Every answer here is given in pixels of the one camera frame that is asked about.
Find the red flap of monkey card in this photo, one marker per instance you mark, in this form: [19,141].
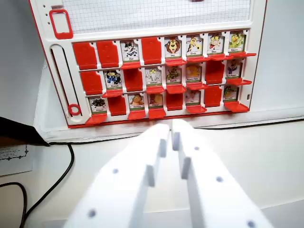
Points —
[219,57]

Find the white printed paper sheet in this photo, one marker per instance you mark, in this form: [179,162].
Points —
[14,159]

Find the red flap of parrot card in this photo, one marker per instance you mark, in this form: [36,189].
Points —
[242,54]

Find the red and white game board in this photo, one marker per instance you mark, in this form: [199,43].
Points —
[152,23]

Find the monkey picture card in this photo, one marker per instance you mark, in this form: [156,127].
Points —
[215,44]

